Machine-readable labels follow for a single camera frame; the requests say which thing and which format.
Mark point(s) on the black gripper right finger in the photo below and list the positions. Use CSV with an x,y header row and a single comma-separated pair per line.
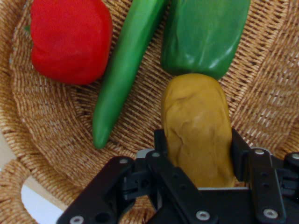
x,y
264,182

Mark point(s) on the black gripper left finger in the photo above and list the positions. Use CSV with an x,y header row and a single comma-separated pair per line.
x,y
172,182

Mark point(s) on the brown potato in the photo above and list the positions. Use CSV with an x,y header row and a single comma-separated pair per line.
x,y
198,130

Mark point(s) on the long green chili pepper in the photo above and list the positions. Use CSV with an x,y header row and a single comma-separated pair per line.
x,y
121,70

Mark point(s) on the woven wicker basket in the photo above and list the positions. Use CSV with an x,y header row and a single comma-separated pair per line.
x,y
46,130

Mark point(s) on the green bell pepper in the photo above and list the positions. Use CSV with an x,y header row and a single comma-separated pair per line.
x,y
201,37

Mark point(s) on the red bell pepper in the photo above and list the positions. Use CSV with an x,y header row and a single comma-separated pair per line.
x,y
70,42

